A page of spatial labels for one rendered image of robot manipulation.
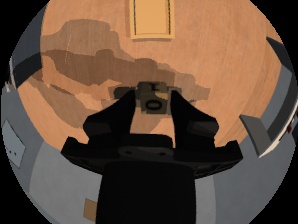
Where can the tan calendar cube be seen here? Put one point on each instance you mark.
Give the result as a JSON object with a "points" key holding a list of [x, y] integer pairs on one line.
{"points": [[154, 98]]}

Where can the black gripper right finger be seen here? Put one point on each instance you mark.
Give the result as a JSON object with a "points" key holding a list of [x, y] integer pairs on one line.
{"points": [[194, 129]]}

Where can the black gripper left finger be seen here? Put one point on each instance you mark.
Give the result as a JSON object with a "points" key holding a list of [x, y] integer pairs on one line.
{"points": [[105, 128]]}

